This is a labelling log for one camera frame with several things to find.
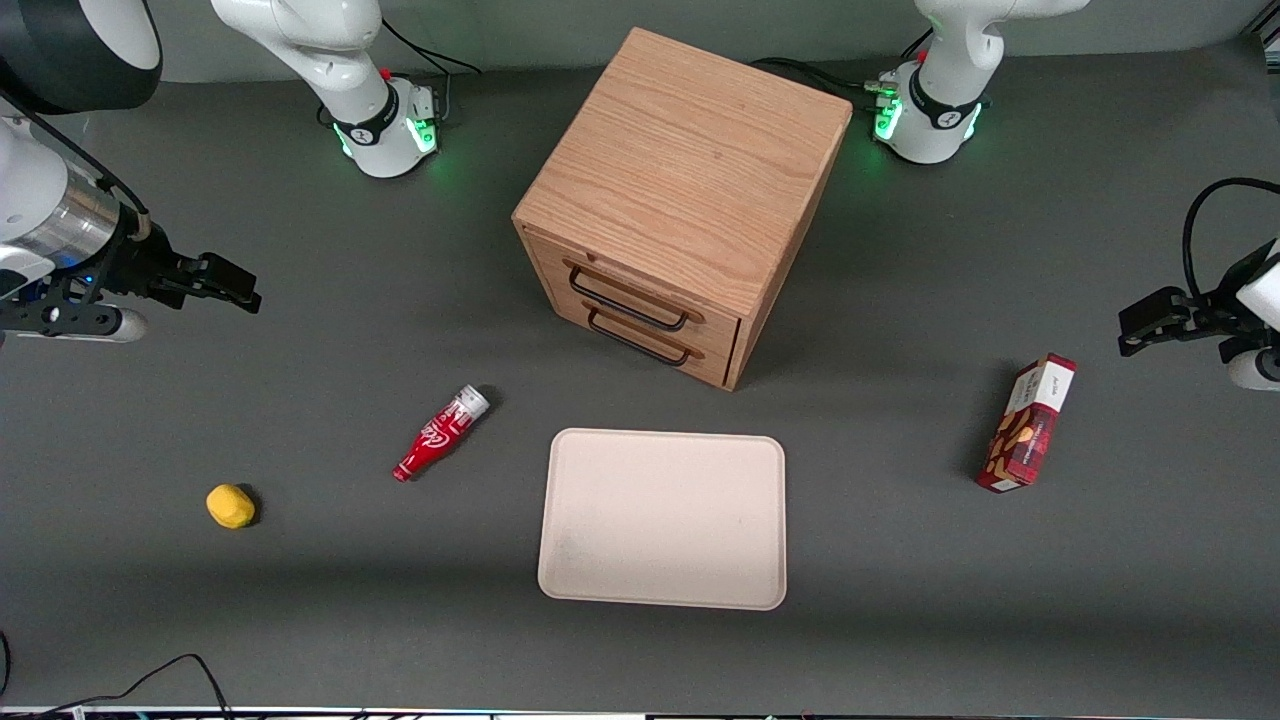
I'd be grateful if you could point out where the yellow lemon toy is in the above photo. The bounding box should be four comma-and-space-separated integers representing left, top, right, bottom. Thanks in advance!
206, 484, 257, 530

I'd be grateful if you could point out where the wooden drawer with shallow tray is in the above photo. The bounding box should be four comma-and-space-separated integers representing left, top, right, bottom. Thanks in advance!
526, 232, 742, 353

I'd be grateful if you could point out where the wooden drawer cabinet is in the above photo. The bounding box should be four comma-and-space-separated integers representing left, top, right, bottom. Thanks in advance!
512, 27, 854, 393

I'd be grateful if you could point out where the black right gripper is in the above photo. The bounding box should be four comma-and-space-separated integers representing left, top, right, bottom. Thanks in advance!
95, 215, 264, 315

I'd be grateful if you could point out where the black base cable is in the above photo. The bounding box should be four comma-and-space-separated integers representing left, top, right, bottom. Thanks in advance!
750, 28, 936, 113
380, 17, 483, 123

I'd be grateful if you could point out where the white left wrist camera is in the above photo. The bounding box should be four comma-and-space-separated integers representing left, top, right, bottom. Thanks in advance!
1220, 336, 1280, 393

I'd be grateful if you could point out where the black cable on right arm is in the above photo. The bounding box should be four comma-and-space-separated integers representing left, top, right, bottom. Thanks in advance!
0, 88, 153, 241

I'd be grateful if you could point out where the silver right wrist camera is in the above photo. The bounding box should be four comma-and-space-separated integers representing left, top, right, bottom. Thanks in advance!
0, 298, 148, 344

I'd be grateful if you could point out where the wooden drawer front panel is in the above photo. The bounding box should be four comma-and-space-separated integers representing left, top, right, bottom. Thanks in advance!
545, 290, 738, 390

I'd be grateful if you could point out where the red cookie box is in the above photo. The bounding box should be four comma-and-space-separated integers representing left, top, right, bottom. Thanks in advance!
976, 353, 1079, 494

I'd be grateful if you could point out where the beige plastic tray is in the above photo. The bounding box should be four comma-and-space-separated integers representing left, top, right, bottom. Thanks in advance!
537, 428, 788, 612

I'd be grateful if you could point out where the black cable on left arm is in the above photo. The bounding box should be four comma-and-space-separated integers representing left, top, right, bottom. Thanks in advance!
1182, 177, 1280, 301

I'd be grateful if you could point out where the black cable at table edge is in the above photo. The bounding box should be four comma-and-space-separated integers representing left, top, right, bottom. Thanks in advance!
0, 654, 237, 720

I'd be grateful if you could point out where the red cola bottle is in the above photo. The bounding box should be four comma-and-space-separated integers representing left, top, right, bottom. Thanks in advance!
392, 385, 492, 484

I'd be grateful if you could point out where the black right base cable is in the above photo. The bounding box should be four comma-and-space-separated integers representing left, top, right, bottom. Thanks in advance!
380, 17, 483, 123

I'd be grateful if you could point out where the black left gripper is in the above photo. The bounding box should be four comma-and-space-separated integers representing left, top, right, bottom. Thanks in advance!
1118, 240, 1280, 359

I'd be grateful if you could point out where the black left base cable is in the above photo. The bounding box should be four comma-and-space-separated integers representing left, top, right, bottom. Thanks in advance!
750, 28, 936, 113

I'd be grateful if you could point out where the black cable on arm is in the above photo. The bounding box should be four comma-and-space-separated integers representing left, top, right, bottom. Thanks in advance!
1182, 177, 1280, 301
0, 88, 153, 241

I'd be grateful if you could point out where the black metal drawer handle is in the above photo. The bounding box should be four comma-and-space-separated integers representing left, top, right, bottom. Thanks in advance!
563, 258, 706, 333
583, 303, 706, 368

